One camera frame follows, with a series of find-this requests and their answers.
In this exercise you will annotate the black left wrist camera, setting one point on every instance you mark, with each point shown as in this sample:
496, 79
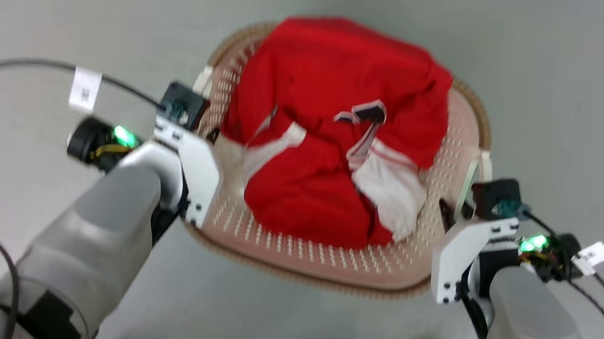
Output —
184, 104

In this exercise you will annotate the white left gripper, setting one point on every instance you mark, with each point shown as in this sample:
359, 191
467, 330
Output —
201, 170

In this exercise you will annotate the pink perforated laundry basket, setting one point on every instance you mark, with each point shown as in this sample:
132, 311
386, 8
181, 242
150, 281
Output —
324, 257

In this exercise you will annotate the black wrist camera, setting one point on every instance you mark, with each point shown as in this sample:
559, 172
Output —
184, 104
499, 198

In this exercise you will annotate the red and white garment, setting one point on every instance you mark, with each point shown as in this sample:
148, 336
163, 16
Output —
331, 75

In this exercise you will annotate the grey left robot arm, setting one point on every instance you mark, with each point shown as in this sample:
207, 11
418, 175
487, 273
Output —
98, 233

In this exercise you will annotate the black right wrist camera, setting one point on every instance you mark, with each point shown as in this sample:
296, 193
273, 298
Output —
499, 198

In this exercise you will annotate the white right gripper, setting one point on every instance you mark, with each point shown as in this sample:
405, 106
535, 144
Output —
458, 253

